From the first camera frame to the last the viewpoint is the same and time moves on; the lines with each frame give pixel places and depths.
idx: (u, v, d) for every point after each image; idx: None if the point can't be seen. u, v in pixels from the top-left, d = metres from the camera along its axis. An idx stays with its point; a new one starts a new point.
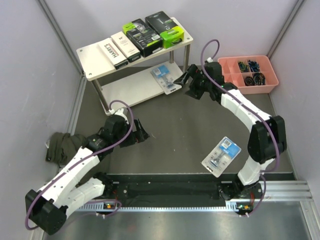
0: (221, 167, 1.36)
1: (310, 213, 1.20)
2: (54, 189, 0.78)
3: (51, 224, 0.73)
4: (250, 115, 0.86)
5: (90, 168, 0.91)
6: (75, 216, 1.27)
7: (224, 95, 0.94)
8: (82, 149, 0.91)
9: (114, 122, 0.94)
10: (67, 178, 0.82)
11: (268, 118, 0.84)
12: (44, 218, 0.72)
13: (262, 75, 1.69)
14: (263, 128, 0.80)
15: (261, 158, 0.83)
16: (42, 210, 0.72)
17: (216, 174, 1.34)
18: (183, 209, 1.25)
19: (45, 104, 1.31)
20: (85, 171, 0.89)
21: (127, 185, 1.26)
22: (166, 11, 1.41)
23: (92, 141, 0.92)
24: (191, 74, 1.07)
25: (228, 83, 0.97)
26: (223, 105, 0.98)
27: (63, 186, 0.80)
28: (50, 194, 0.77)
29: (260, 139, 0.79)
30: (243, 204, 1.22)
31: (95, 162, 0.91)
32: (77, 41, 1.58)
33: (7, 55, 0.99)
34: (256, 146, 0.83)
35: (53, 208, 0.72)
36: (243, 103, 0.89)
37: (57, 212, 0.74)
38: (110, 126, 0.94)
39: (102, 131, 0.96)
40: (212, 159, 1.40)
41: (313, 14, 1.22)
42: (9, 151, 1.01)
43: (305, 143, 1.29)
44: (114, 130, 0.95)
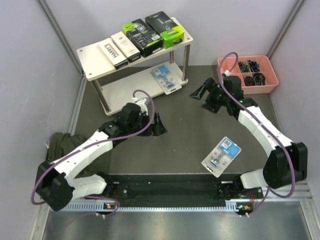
0: (221, 167, 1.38)
1: (310, 213, 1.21)
2: (67, 164, 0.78)
3: (58, 198, 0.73)
4: (269, 138, 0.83)
5: (102, 152, 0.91)
6: (75, 216, 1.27)
7: (242, 111, 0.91)
8: (98, 133, 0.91)
9: (130, 111, 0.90)
10: (80, 156, 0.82)
11: (289, 143, 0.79)
12: (53, 190, 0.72)
13: (262, 75, 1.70)
14: (283, 155, 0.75)
15: (276, 186, 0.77)
16: (53, 183, 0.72)
17: (216, 174, 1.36)
18: (184, 208, 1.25)
19: (45, 104, 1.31)
20: (97, 153, 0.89)
21: (127, 185, 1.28)
22: (166, 11, 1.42)
23: (109, 127, 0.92)
24: (207, 88, 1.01)
25: (247, 98, 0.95)
26: (240, 122, 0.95)
27: (76, 162, 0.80)
28: (62, 168, 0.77)
29: (278, 166, 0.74)
30: (242, 204, 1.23)
31: (107, 147, 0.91)
32: (77, 41, 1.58)
33: (7, 55, 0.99)
34: (273, 172, 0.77)
35: (64, 181, 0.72)
36: (262, 124, 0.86)
37: (65, 188, 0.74)
38: (125, 114, 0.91)
39: (117, 118, 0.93)
40: (212, 159, 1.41)
41: (313, 14, 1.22)
42: (9, 151, 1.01)
43: (305, 143, 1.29)
44: (129, 118, 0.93)
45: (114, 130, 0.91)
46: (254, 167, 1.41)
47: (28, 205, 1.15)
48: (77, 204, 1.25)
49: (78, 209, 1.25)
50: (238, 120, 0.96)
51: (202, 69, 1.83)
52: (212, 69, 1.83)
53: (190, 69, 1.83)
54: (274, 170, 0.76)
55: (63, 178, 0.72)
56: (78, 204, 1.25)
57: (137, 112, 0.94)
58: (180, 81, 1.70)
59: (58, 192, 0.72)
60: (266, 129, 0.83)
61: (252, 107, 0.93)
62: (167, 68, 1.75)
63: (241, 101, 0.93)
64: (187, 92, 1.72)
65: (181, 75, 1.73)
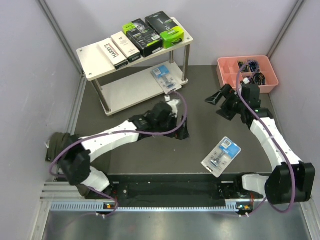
0: (221, 167, 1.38)
1: (310, 213, 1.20)
2: (94, 143, 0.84)
3: (77, 174, 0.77)
4: (277, 153, 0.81)
5: (127, 141, 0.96)
6: (75, 216, 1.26)
7: (256, 121, 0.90)
8: (128, 123, 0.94)
9: (161, 110, 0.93)
10: (107, 139, 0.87)
11: (297, 162, 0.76)
12: (75, 165, 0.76)
13: (262, 75, 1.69)
14: (287, 173, 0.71)
15: (275, 201, 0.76)
16: (77, 158, 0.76)
17: (216, 175, 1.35)
18: (184, 208, 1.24)
19: (45, 104, 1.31)
20: (122, 141, 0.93)
21: (127, 185, 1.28)
22: (166, 11, 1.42)
23: (138, 120, 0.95)
24: (224, 94, 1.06)
25: (264, 109, 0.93)
26: (251, 131, 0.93)
27: (102, 144, 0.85)
28: (89, 146, 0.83)
29: (280, 182, 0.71)
30: (242, 204, 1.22)
31: (133, 138, 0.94)
32: (77, 41, 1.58)
33: (7, 54, 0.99)
34: (274, 187, 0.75)
35: (87, 159, 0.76)
36: (273, 137, 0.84)
37: (86, 167, 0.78)
38: (157, 111, 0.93)
39: (148, 114, 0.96)
40: (212, 159, 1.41)
41: (313, 14, 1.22)
42: (9, 151, 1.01)
43: (305, 142, 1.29)
44: (159, 117, 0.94)
45: (143, 124, 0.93)
46: (254, 167, 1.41)
47: (28, 205, 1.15)
48: (76, 204, 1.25)
49: (78, 209, 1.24)
50: (250, 129, 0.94)
51: (202, 69, 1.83)
52: (212, 69, 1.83)
53: (190, 69, 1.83)
54: (276, 186, 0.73)
55: (87, 156, 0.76)
56: (78, 203, 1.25)
57: (168, 112, 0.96)
58: (180, 81, 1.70)
59: (79, 168, 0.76)
60: (275, 143, 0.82)
61: (267, 118, 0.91)
62: (167, 68, 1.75)
63: (256, 110, 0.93)
64: (187, 92, 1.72)
65: (181, 75, 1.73)
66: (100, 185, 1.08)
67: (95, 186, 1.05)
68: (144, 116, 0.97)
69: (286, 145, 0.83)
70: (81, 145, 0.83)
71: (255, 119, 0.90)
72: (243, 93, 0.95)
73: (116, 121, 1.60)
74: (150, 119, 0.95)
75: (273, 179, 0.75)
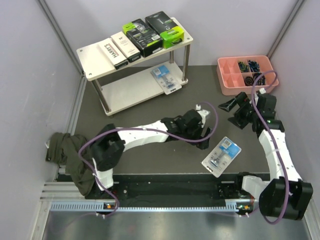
0: (221, 167, 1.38)
1: (310, 213, 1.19)
2: (129, 136, 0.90)
3: (108, 160, 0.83)
4: (278, 167, 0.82)
5: (154, 140, 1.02)
6: (75, 216, 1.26)
7: (264, 131, 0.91)
8: (160, 123, 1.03)
9: (193, 117, 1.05)
10: (140, 133, 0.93)
11: (296, 180, 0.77)
12: (109, 151, 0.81)
13: (262, 76, 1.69)
14: (283, 188, 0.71)
15: (264, 213, 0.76)
16: (112, 144, 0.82)
17: (216, 174, 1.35)
18: (184, 209, 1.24)
19: (45, 104, 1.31)
20: (151, 139, 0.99)
21: (127, 185, 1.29)
22: (166, 11, 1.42)
23: (170, 122, 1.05)
24: (239, 101, 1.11)
25: (277, 121, 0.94)
26: (259, 140, 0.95)
27: (135, 137, 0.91)
28: (124, 137, 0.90)
29: (273, 195, 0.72)
30: (242, 204, 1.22)
31: (161, 138, 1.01)
32: (77, 41, 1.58)
33: (7, 54, 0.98)
34: (266, 199, 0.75)
35: (121, 148, 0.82)
36: (278, 151, 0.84)
37: (118, 155, 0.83)
38: (188, 117, 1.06)
39: (178, 119, 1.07)
40: (212, 159, 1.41)
41: (313, 15, 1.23)
42: (9, 151, 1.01)
43: (305, 142, 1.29)
44: (189, 123, 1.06)
45: (173, 128, 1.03)
46: (254, 166, 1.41)
47: (28, 205, 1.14)
48: (76, 204, 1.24)
49: (78, 209, 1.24)
50: (258, 138, 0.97)
51: (202, 69, 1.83)
52: (212, 69, 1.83)
53: (190, 69, 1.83)
54: (269, 197, 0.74)
55: (122, 145, 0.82)
56: (78, 203, 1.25)
57: (198, 120, 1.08)
58: (180, 81, 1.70)
59: (112, 155, 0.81)
60: (278, 157, 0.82)
61: (276, 130, 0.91)
62: (167, 68, 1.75)
63: (269, 121, 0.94)
64: (187, 92, 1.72)
65: (181, 75, 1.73)
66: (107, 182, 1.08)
67: (103, 182, 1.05)
68: (175, 120, 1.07)
69: (290, 160, 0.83)
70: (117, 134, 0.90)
71: (264, 130, 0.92)
72: (259, 103, 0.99)
73: (116, 121, 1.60)
74: (180, 123, 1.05)
75: (268, 190, 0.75)
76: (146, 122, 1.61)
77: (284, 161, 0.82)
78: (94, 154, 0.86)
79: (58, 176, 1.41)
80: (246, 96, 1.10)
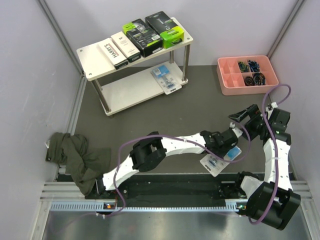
0: (219, 167, 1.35)
1: (310, 213, 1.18)
2: (170, 144, 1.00)
3: (150, 163, 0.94)
4: (273, 173, 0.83)
5: (192, 151, 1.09)
6: (75, 216, 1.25)
7: (270, 139, 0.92)
8: (199, 136, 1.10)
9: (231, 136, 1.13)
10: (180, 143, 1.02)
11: (287, 189, 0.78)
12: (152, 156, 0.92)
13: (262, 75, 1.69)
14: (270, 191, 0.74)
15: (248, 213, 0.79)
16: (156, 151, 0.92)
17: (213, 174, 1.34)
18: (184, 208, 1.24)
19: (45, 104, 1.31)
20: (189, 150, 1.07)
21: (127, 186, 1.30)
22: (166, 11, 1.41)
23: (209, 136, 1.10)
24: (250, 113, 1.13)
25: (285, 133, 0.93)
26: (263, 148, 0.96)
27: (176, 146, 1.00)
28: (166, 145, 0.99)
29: (259, 196, 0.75)
30: (242, 204, 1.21)
31: (198, 150, 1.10)
32: (78, 40, 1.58)
33: (6, 54, 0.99)
34: (253, 200, 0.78)
35: (162, 156, 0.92)
36: (278, 158, 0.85)
37: (158, 161, 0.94)
38: (226, 136, 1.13)
39: (217, 135, 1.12)
40: (211, 158, 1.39)
41: (313, 15, 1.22)
42: (9, 151, 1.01)
43: (306, 142, 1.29)
44: (226, 140, 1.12)
45: (211, 142, 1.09)
46: (254, 166, 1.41)
47: (28, 205, 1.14)
48: (77, 204, 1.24)
49: (78, 209, 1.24)
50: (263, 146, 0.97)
51: (202, 69, 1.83)
52: (212, 69, 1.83)
53: (190, 69, 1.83)
54: (255, 198, 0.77)
55: (163, 153, 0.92)
56: (78, 204, 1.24)
57: (232, 141, 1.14)
58: (180, 81, 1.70)
59: (153, 160, 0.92)
60: (276, 164, 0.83)
61: (284, 141, 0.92)
62: (167, 68, 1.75)
63: (277, 132, 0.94)
64: (187, 92, 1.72)
65: (181, 75, 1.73)
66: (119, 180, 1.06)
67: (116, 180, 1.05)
68: (213, 135, 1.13)
69: (287, 171, 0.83)
70: (160, 141, 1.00)
71: (269, 138, 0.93)
72: (272, 115, 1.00)
73: (116, 121, 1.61)
74: (218, 139, 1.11)
75: (256, 193, 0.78)
76: (146, 122, 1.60)
77: (281, 170, 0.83)
78: (136, 154, 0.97)
79: (58, 176, 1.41)
80: (257, 110, 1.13)
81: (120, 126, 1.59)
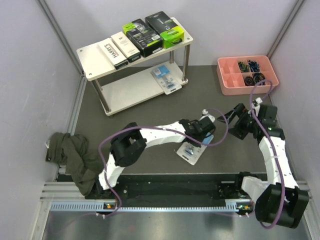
0: (196, 154, 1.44)
1: (310, 213, 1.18)
2: (150, 134, 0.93)
3: (130, 156, 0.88)
4: (276, 173, 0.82)
5: (172, 139, 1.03)
6: (75, 216, 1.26)
7: (264, 138, 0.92)
8: (178, 124, 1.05)
9: (209, 122, 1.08)
10: (160, 133, 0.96)
11: (293, 187, 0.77)
12: (131, 149, 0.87)
13: (262, 75, 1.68)
14: (278, 193, 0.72)
15: (259, 217, 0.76)
16: (134, 143, 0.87)
17: (191, 162, 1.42)
18: (184, 208, 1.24)
19: (45, 104, 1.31)
20: (169, 139, 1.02)
21: (127, 186, 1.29)
22: (166, 11, 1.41)
23: (187, 124, 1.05)
24: (238, 112, 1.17)
25: (278, 129, 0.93)
26: (259, 147, 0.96)
27: (156, 136, 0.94)
28: (145, 135, 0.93)
29: (269, 199, 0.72)
30: (242, 204, 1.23)
31: (179, 139, 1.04)
32: (78, 41, 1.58)
33: (6, 54, 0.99)
34: (262, 204, 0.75)
35: (142, 147, 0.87)
36: (277, 157, 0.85)
37: (139, 152, 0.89)
38: (204, 123, 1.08)
39: (195, 122, 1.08)
40: (187, 148, 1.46)
41: (313, 15, 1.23)
42: (9, 152, 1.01)
43: (306, 142, 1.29)
44: (205, 127, 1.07)
45: (190, 129, 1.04)
46: (254, 166, 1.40)
47: (28, 205, 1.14)
48: (77, 204, 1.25)
49: (78, 209, 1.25)
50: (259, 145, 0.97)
51: (202, 69, 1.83)
52: (212, 69, 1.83)
53: (190, 69, 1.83)
54: (264, 202, 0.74)
55: (143, 144, 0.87)
56: (78, 203, 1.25)
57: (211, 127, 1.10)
58: (180, 81, 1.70)
59: (134, 152, 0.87)
60: (276, 163, 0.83)
61: (277, 137, 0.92)
62: (167, 68, 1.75)
63: (269, 128, 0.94)
64: (187, 92, 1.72)
65: (181, 75, 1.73)
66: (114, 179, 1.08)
67: (110, 180, 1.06)
68: (191, 123, 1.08)
69: (288, 168, 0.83)
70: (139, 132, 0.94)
71: (264, 136, 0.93)
72: (261, 111, 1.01)
73: (116, 121, 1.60)
74: (197, 126, 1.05)
75: (264, 196, 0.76)
76: (146, 122, 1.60)
77: (281, 167, 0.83)
78: (115, 149, 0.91)
79: (58, 176, 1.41)
80: (244, 108, 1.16)
81: (120, 126, 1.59)
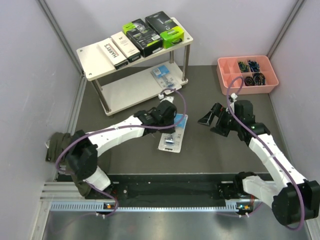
0: (178, 141, 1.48)
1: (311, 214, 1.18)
2: (100, 138, 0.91)
3: (86, 166, 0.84)
4: (281, 173, 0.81)
5: (132, 137, 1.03)
6: (75, 216, 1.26)
7: (253, 139, 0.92)
8: (133, 118, 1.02)
9: (167, 106, 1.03)
10: (113, 134, 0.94)
11: (302, 181, 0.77)
12: (83, 159, 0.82)
13: (262, 75, 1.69)
14: (295, 194, 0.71)
15: (283, 222, 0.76)
16: (84, 153, 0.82)
17: (176, 150, 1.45)
18: (184, 208, 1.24)
19: (45, 104, 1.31)
20: (128, 136, 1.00)
21: (127, 186, 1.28)
22: (166, 11, 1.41)
23: (143, 115, 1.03)
24: (216, 113, 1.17)
25: (261, 124, 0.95)
26: (251, 148, 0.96)
27: (108, 138, 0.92)
28: (96, 140, 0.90)
29: (289, 204, 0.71)
30: (243, 204, 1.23)
31: (138, 133, 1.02)
32: (78, 40, 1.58)
33: (7, 54, 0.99)
34: (282, 209, 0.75)
35: (94, 154, 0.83)
36: (275, 155, 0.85)
37: (94, 159, 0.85)
38: (162, 108, 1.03)
39: (153, 111, 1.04)
40: (167, 139, 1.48)
41: (313, 15, 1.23)
42: (9, 151, 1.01)
43: (306, 143, 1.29)
44: (164, 113, 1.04)
45: (148, 119, 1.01)
46: (254, 166, 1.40)
47: (27, 205, 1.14)
48: (76, 204, 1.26)
49: (78, 209, 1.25)
50: (249, 146, 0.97)
51: (202, 69, 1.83)
52: (212, 69, 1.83)
53: (190, 69, 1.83)
54: (284, 207, 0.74)
55: (94, 151, 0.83)
56: (78, 203, 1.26)
57: (172, 110, 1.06)
58: (180, 81, 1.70)
59: (86, 161, 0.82)
60: (277, 163, 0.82)
61: (264, 134, 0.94)
62: (167, 68, 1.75)
63: (252, 127, 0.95)
64: (187, 92, 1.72)
65: (181, 75, 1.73)
66: (101, 184, 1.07)
67: (96, 185, 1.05)
68: (149, 112, 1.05)
69: (289, 163, 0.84)
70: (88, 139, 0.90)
71: (253, 137, 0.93)
72: (238, 111, 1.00)
73: (116, 121, 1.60)
74: (155, 115, 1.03)
75: (281, 200, 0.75)
76: None
77: (283, 165, 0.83)
78: (71, 164, 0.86)
79: (58, 176, 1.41)
80: (221, 106, 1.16)
81: None
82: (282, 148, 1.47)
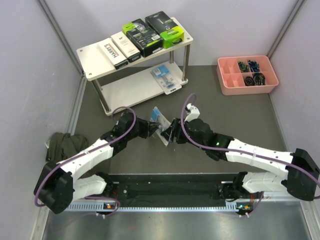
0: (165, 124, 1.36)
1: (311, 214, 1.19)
2: (72, 165, 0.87)
3: (63, 196, 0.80)
4: (273, 163, 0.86)
5: (104, 159, 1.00)
6: (75, 216, 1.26)
7: (229, 152, 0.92)
8: (100, 140, 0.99)
9: (126, 121, 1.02)
10: (84, 159, 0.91)
11: (292, 156, 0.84)
12: (59, 189, 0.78)
13: (262, 75, 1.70)
14: (298, 171, 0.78)
15: (308, 198, 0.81)
16: (59, 182, 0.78)
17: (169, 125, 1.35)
18: (184, 208, 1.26)
19: (45, 104, 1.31)
20: (98, 159, 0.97)
21: (127, 186, 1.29)
22: (165, 10, 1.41)
23: (109, 136, 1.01)
24: (176, 126, 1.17)
25: (222, 136, 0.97)
26: (231, 161, 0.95)
27: (81, 163, 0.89)
28: (68, 168, 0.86)
29: (302, 182, 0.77)
30: (242, 204, 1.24)
31: (108, 155, 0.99)
32: (78, 40, 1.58)
33: (7, 54, 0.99)
34: (299, 190, 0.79)
35: (69, 182, 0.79)
36: (256, 153, 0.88)
37: (70, 187, 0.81)
38: (122, 124, 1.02)
39: (116, 129, 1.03)
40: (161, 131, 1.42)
41: (313, 15, 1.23)
42: (9, 151, 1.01)
43: (306, 142, 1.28)
44: (127, 127, 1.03)
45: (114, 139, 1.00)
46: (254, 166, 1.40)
47: (27, 205, 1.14)
48: (77, 204, 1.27)
49: (78, 209, 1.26)
50: (228, 160, 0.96)
51: (202, 69, 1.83)
52: (212, 69, 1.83)
53: (190, 69, 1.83)
54: (299, 188, 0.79)
55: (69, 179, 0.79)
56: (78, 204, 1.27)
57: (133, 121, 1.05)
58: (180, 81, 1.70)
59: (62, 191, 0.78)
60: (263, 157, 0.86)
61: (230, 142, 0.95)
62: (167, 68, 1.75)
63: (217, 143, 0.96)
64: (187, 92, 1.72)
65: (181, 75, 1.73)
66: (96, 190, 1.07)
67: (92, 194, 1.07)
68: (114, 132, 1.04)
69: (270, 151, 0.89)
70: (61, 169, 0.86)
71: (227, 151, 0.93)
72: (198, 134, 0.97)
73: (116, 121, 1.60)
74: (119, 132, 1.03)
75: (294, 184, 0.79)
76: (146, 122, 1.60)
77: (267, 156, 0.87)
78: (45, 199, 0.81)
79: None
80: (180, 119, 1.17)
81: None
82: (282, 148, 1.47)
